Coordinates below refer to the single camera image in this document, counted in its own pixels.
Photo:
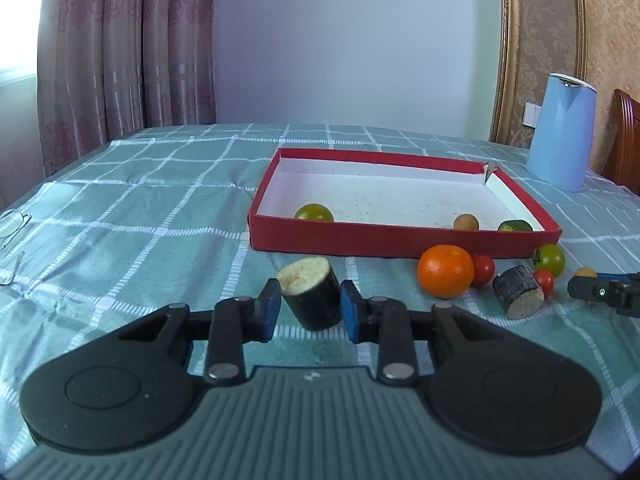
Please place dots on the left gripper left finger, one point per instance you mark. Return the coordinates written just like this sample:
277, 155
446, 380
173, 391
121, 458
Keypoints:
140, 382

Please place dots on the green tomato in box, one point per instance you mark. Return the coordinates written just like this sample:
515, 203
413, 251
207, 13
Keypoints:
314, 212

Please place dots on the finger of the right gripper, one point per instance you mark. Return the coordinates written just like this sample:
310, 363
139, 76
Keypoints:
618, 291

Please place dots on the small green cucumber piece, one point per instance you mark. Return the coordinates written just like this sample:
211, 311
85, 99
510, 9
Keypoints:
515, 225

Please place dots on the green tomato outside box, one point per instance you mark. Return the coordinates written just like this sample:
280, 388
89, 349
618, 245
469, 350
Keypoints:
551, 258

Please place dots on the brown longan fruit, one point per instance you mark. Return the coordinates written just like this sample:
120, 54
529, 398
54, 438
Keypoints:
467, 222
586, 272

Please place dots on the red cherry tomato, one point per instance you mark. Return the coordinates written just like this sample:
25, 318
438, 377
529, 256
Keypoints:
545, 280
484, 270

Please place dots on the gold wall frame moulding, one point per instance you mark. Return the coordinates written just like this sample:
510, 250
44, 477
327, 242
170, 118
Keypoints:
538, 37

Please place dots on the dark cucumber chunk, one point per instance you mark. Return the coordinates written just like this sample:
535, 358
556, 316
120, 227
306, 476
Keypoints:
311, 290
518, 292

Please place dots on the orange mandarin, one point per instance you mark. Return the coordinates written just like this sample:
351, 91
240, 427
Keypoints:
445, 271

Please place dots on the red shallow cardboard box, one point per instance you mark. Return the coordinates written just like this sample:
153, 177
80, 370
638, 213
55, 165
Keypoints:
391, 205

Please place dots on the light blue kettle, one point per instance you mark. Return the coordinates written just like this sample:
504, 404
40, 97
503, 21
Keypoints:
560, 150

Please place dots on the white wall socket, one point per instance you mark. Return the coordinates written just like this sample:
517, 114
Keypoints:
531, 114

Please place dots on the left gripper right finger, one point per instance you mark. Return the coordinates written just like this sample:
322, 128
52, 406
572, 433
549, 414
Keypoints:
499, 391

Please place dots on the green checked bedsheet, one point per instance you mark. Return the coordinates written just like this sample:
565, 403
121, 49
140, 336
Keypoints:
160, 216

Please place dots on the pink patterned curtain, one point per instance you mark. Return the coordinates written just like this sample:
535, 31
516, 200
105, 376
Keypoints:
107, 68

